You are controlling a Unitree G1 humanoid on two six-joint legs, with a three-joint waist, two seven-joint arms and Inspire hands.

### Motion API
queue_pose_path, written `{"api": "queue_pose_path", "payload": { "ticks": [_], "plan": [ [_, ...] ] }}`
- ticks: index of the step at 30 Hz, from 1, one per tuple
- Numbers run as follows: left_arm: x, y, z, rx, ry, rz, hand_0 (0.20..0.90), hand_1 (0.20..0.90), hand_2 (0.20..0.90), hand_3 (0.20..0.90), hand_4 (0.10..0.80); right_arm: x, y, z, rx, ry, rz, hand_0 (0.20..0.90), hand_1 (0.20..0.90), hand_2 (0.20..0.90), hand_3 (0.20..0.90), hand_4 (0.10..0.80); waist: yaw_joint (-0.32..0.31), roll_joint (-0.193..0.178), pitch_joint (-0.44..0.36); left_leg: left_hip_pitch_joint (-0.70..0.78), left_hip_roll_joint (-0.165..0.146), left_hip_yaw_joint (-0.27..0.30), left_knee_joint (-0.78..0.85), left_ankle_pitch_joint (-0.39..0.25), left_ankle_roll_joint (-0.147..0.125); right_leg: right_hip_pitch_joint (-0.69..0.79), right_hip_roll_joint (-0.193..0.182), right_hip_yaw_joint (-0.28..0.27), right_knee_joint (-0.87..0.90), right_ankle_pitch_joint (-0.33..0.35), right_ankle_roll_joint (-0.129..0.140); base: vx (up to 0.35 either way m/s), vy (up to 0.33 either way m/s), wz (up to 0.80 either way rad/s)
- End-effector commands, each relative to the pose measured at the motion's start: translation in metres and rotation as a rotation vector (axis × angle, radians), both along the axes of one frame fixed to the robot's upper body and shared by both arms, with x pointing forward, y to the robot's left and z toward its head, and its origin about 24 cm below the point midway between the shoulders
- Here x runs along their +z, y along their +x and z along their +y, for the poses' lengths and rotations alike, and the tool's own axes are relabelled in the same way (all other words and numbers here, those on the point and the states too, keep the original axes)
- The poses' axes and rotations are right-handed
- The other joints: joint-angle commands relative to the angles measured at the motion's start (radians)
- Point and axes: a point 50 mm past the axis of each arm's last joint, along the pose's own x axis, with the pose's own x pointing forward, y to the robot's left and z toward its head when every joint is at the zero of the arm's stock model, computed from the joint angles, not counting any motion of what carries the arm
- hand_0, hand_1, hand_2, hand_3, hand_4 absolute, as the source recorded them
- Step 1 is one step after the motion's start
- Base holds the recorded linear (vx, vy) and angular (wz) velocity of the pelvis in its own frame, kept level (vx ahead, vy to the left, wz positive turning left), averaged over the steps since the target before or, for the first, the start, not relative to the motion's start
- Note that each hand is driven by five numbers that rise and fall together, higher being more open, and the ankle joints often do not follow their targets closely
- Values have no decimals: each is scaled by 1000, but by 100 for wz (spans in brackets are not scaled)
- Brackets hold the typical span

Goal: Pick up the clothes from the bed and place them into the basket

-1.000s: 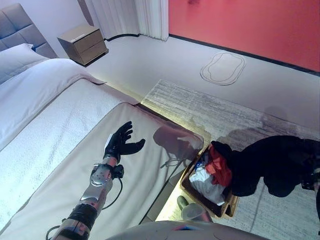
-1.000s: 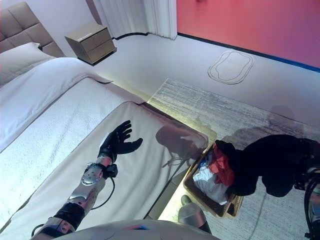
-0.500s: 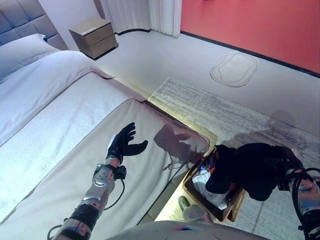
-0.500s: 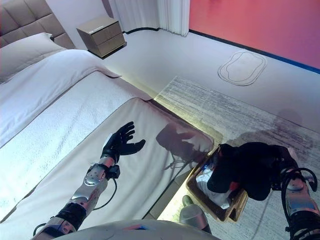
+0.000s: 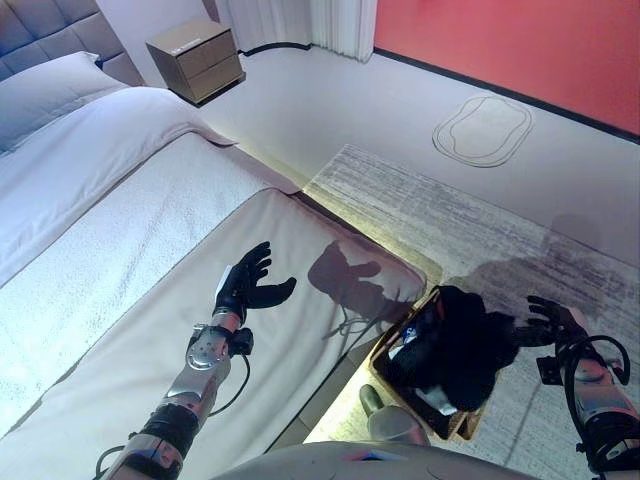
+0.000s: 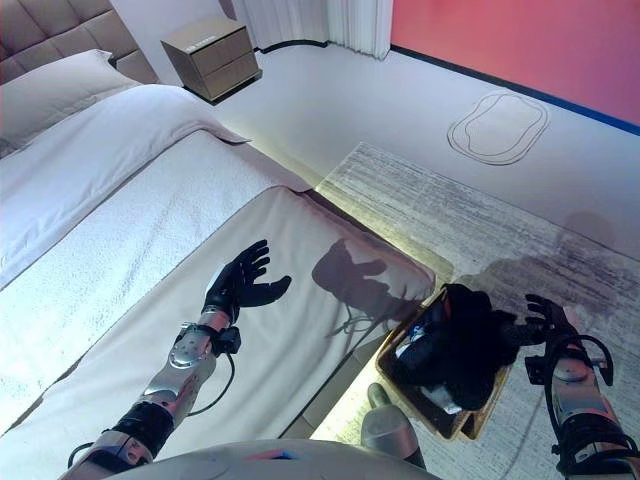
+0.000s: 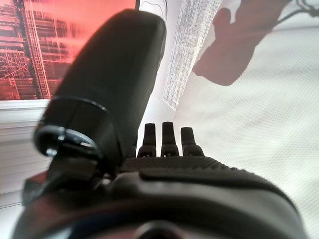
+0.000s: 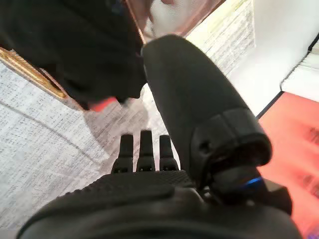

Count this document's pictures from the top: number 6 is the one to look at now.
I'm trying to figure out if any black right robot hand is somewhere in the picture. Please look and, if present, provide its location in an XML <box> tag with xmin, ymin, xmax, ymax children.
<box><xmin>509</xmin><ymin>293</ymin><xmax>584</xmax><ymax>347</ymax></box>

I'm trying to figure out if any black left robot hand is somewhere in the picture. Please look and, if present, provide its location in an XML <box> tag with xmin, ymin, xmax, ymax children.
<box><xmin>201</xmin><ymin>239</ymin><xmax>293</xmax><ymax>322</ymax></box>

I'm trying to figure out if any black garment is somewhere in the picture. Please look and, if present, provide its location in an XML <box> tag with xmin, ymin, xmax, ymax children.
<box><xmin>438</xmin><ymin>283</ymin><xmax>522</xmax><ymax>410</ymax></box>

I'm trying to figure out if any dark grey garment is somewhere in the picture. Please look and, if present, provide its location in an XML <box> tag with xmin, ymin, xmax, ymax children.
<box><xmin>394</xmin><ymin>299</ymin><xmax>454</xmax><ymax>384</ymax></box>

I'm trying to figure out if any bed with white sheets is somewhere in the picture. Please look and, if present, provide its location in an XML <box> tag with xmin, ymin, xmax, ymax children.
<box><xmin>293</xmin><ymin>252</ymin><xmax>457</xmax><ymax>442</ymax></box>

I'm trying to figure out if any wooden laundry basket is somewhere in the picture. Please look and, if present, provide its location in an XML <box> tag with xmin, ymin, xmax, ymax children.
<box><xmin>373</xmin><ymin>283</ymin><xmax>517</xmax><ymax>442</ymax></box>

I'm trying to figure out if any grey streaked rug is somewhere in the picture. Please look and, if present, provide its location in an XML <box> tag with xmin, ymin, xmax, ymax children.
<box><xmin>314</xmin><ymin>141</ymin><xmax>640</xmax><ymax>480</ymax></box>

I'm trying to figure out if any white textured blanket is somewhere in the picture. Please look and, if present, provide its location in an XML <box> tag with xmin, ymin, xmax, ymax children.
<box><xmin>0</xmin><ymin>129</ymin><xmax>312</xmax><ymax>407</ymax></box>

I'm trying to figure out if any white and blue garment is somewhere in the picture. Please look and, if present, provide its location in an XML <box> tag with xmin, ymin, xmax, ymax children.
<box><xmin>403</xmin><ymin>323</ymin><xmax>429</xmax><ymax>354</ymax></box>

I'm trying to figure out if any grey robot torso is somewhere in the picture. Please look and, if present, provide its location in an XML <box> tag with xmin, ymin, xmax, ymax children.
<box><xmin>107</xmin><ymin>438</ymin><xmax>442</xmax><ymax>480</ymax></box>

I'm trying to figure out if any white smooth duvet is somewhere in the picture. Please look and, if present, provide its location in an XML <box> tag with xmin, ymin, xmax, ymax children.
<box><xmin>0</xmin><ymin>83</ymin><xmax>253</xmax><ymax>292</ymax></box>

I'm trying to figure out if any grey right robot leg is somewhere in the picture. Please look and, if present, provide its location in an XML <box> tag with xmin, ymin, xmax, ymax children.
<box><xmin>359</xmin><ymin>381</ymin><xmax>427</xmax><ymax>472</ymax></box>

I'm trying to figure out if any white mat with dark outline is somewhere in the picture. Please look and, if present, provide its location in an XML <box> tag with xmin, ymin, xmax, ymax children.
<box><xmin>446</xmin><ymin>90</ymin><xmax>551</xmax><ymax>167</ymax></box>

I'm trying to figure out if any brown wooden nightstand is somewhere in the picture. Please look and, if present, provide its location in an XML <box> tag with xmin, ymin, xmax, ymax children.
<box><xmin>160</xmin><ymin>19</ymin><xmax>263</xmax><ymax>105</ymax></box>

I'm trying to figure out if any white pillow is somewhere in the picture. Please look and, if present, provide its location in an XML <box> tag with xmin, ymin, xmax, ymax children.
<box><xmin>0</xmin><ymin>48</ymin><xmax>140</xmax><ymax>152</ymax></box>

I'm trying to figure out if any white curtain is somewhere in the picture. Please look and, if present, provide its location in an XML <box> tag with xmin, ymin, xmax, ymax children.
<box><xmin>231</xmin><ymin>0</ymin><xmax>395</xmax><ymax>62</ymax></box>

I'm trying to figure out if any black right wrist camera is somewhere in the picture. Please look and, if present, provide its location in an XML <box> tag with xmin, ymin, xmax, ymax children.
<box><xmin>523</xmin><ymin>353</ymin><xmax>547</xmax><ymax>387</ymax></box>

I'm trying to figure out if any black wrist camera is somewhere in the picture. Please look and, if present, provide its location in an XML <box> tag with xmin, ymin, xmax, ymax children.
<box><xmin>523</xmin><ymin>353</ymin><xmax>547</xmax><ymax>387</ymax></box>
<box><xmin>218</xmin><ymin>326</ymin><xmax>244</xmax><ymax>357</ymax></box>

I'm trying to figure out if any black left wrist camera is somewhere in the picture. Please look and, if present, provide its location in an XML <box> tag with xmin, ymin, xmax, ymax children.
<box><xmin>218</xmin><ymin>326</ymin><xmax>244</xmax><ymax>357</ymax></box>

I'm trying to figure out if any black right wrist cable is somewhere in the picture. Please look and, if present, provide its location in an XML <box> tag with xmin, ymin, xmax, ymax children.
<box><xmin>543</xmin><ymin>332</ymin><xmax>617</xmax><ymax>387</ymax></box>

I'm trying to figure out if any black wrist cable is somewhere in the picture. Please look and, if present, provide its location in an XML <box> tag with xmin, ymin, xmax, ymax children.
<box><xmin>543</xmin><ymin>332</ymin><xmax>617</xmax><ymax>387</ymax></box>
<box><xmin>188</xmin><ymin>351</ymin><xmax>237</xmax><ymax>417</ymax></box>

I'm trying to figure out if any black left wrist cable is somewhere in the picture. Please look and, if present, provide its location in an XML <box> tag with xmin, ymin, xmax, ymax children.
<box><xmin>188</xmin><ymin>351</ymin><xmax>237</xmax><ymax>417</ymax></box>

